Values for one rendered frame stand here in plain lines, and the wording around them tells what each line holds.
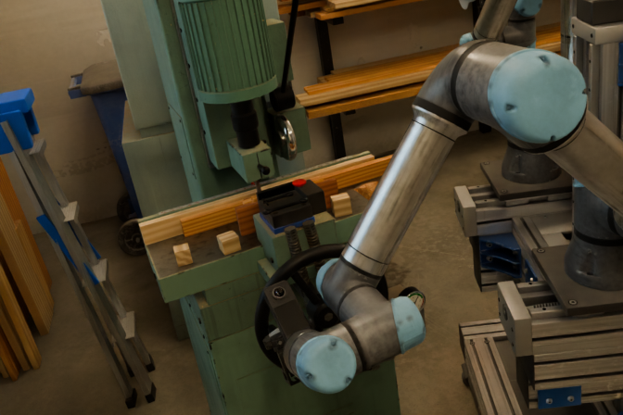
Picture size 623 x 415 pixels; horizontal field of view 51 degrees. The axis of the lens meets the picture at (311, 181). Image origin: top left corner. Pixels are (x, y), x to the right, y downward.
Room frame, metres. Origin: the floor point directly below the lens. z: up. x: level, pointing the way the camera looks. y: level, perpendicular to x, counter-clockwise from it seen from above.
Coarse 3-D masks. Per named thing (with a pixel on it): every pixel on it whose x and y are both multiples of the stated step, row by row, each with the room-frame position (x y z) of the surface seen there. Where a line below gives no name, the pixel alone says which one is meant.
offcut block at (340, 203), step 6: (330, 198) 1.35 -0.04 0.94; (336, 198) 1.33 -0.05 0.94; (342, 198) 1.33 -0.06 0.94; (348, 198) 1.33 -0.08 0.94; (336, 204) 1.32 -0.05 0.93; (342, 204) 1.33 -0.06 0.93; (348, 204) 1.33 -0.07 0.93; (336, 210) 1.32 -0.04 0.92; (342, 210) 1.33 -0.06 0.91; (348, 210) 1.33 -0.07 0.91; (336, 216) 1.32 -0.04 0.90
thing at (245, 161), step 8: (232, 144) 1.46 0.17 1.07; (264, 144) 1.42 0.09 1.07; (232, 152) 1.45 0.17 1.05; (240, 152) 1.39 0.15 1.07; (248, 152) 1.38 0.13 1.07; (256, 152) 1.38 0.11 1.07; (264, 152) 1.38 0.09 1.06; (232, 160) 1.47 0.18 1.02; (240, 160) 1.38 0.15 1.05; (248, 160) 1.37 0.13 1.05; (256, 160) 1.37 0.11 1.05; (264, 160) 1.38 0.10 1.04; (272, 160) 1.39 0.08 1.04; (240, 168) 1.40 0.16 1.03; (248, 168) 1.37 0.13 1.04; (256, 168) 1.37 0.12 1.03; (272, 168) 1.38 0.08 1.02; (248, 176) 1.37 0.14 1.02; (256, 176) 1.37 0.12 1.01; (264, 176) 1.38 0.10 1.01
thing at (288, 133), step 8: (280, 120) 1.56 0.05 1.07; (288, 120) 1.56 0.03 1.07; (280, 128) 1.57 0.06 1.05; (288, 128) 1.54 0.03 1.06; (280, 136) 1.57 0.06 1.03; (288, 136) 1.53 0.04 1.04; (280, 144) 1.58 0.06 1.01; (288, 144) 1.53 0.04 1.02; (296, 144) 1.53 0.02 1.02; (280, 152) 1.60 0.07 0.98; (288, 152) 1.53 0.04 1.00; (296, 152) 1.54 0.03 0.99; (288, 160) 1.56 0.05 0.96
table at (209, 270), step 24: (360, 216) 1.32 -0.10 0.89; (168, 240) 1.35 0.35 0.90; (192, 240) 1.33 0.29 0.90; (216, 240) 1.31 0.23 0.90; (240, 240) 1.29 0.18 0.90; (168, 264) 1.23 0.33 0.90; (192, 264) 1.22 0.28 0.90; (216, 264) 1.21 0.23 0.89; (240, 264) 1.23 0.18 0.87; (264, 264) 1.22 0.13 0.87; (312, 264) 1.19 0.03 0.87; (168, 288) 1.18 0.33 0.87; (192, 288) 1.20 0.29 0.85
